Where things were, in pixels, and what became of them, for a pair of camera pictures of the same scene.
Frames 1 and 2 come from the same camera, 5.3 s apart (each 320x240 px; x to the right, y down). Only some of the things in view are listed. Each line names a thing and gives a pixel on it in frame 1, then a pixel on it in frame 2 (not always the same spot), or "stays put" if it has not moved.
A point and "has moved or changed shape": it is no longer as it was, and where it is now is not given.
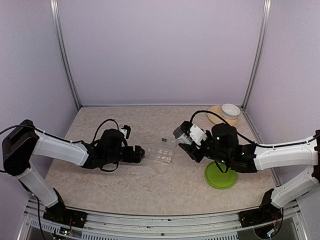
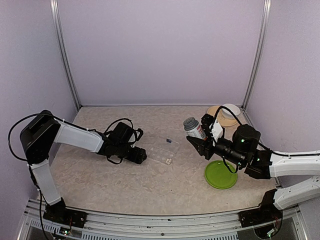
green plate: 216,178 stays put
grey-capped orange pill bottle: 181,136 has moved or changed shape
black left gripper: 137,157 stays put
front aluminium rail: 226,226 stays put
